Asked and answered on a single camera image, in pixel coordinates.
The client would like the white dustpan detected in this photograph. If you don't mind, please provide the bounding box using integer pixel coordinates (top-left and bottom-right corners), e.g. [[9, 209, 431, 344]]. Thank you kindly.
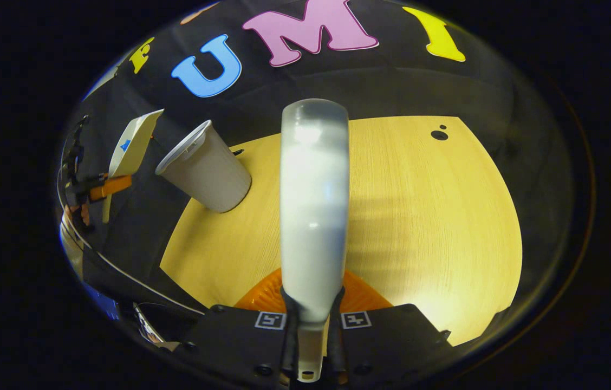
[[101, 108, 166, 224]]

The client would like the small white broom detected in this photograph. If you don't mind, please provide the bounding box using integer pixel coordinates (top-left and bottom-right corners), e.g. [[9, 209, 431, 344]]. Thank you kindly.
[[279, 98, 350, 384]]

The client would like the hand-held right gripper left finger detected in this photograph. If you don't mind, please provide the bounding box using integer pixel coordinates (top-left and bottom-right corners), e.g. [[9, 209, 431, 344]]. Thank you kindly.
[[174, 269, 298, 381]]

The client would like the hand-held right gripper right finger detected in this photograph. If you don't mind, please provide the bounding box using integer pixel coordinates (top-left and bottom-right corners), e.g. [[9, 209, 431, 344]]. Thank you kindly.
[[328, 270, 452, 380]]

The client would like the white garbage bin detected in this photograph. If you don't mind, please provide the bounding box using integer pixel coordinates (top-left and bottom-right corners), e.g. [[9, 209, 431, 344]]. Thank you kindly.
[[154, 120, 252, 214]]

